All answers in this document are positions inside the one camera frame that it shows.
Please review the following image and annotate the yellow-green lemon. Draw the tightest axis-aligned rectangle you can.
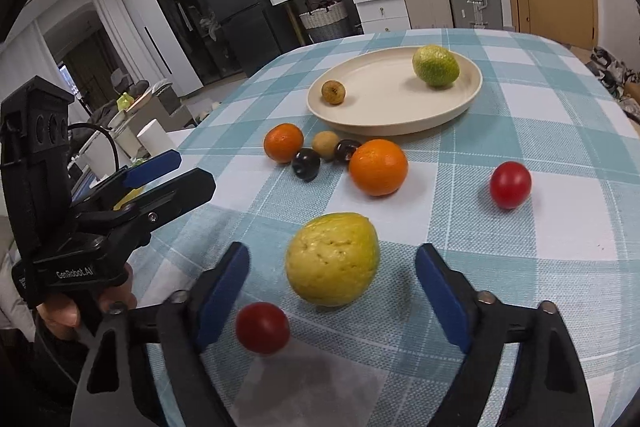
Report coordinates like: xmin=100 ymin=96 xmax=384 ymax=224
xmin=285 ymin=212 xmax=381 ymax=307

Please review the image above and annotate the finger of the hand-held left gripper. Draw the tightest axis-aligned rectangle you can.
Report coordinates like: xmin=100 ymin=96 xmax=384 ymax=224
xmin=75 ymin=168 xmax=217 ymax=258
xmin=70 ymin=150 xmax=182 ymax=212

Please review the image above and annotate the dark grey refrigerator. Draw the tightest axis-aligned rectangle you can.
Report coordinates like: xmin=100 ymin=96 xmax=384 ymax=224
xmin=190 ymin=0 xmax=301 ymax=78

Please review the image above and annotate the brown longan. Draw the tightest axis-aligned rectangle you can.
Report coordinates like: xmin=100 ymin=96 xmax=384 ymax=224
xmin=321 ymin=80 xmax=347 ymax=106
xmin=311 ymin=131 xmax=341 ymax=162

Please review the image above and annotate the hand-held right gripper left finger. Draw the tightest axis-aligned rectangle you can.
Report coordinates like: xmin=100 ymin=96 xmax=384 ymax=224
xmin=70 ymin=242 xmax=251 ymax=427

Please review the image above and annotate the dark purple plum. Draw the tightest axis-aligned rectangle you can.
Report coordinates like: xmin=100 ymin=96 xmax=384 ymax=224
xmin=333 ymin=139 xmax=362 ymax=166
xmin=291 ymin=148 xmax=321 ymax=182

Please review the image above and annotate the black cable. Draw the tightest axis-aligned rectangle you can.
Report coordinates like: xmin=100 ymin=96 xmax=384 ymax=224
xmin=67 ymin=123 xmax=121 ymax=172

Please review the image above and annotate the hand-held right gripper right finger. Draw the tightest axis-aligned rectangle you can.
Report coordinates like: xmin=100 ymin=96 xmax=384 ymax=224
xmin=414 ymin=243 xmax=596 ymax=427

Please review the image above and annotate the green lemon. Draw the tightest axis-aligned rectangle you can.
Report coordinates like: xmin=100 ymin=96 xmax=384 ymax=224
xmin=412 ymin=45 xmax=460 ymax=88

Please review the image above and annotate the orange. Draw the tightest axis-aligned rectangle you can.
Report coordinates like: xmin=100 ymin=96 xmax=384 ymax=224
xmin=348 ymin=139 xmax=409 ymax=197
xmin=263 ymin=123 xmax=305 ymax=164

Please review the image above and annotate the white tall cabinet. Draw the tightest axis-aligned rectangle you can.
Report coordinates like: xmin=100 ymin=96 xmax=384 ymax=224
xmin=115 ymin=0 xmax=203 ymax=92

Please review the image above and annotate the red tomato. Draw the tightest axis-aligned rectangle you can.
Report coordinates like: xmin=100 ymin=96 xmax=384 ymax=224
xmin=235 ymin=301 xmax=291 ymax=355
xmin=489 ymin=161 xmax=533 ymax=210

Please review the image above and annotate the person's left hand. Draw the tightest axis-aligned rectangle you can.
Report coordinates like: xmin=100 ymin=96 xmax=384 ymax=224
xmin=36 ymin=262 xmax=137 ymax=342

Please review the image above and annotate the woven wicker basket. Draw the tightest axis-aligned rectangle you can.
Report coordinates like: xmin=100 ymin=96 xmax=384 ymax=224
xmin=299 ymin=0 xmax=349 ymax=44

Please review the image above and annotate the cream round plate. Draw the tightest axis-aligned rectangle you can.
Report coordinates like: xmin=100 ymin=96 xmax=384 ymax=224
xmin=306 ymin=47 xmax=483 ymax=136

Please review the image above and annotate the person's left forearm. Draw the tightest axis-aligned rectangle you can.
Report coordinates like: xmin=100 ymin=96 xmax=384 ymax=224
xmin=0 ymin=327 xmax=101 ymax=427

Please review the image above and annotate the white cylinder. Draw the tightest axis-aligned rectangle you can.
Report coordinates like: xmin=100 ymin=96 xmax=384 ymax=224
xmin=137 ymin=119 xmax=176 ymax=152

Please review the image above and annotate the teal checkered tablecloth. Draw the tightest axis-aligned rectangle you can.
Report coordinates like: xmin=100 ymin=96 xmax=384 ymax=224
xmin=117 ymin=28 xmax=640 ymax=427

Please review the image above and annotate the patterned cloth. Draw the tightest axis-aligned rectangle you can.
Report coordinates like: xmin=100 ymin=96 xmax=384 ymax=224
xmin=590 ymin=47 xmax=640 ymax=108

